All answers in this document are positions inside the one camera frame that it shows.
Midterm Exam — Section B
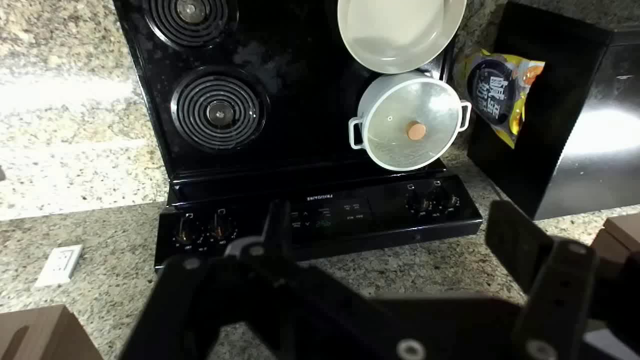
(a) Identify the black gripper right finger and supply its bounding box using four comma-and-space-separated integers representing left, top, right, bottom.
484, 199, 640, 360

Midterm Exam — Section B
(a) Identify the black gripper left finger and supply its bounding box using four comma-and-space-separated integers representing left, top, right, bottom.
117, 199, 432, 360

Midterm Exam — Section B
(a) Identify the black countertop appliance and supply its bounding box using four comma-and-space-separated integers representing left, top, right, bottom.
465, 0, 640, 222

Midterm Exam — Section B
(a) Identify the black coil stove burner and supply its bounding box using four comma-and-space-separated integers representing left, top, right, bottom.
168, 65, 270, 156
142, 0, 240, 51

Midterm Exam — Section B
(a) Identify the white cooking pot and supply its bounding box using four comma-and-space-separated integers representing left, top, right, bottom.
346, 69, 474, 175

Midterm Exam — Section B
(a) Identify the snack chip bag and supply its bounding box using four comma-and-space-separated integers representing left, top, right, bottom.
463, 49, 548, 151

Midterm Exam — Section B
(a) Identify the black electric stove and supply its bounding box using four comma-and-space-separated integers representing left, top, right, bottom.
109, 0, 486, 272

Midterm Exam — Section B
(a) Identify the glass lid with brown knob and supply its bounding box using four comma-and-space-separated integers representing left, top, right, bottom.
362, 77, 462, 171

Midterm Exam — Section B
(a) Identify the white empty pot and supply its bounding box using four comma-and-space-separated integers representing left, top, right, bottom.
334, 0, 469, 77

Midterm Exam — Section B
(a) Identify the white wall outlet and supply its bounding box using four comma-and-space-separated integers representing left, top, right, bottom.
32, 243, 85, 290

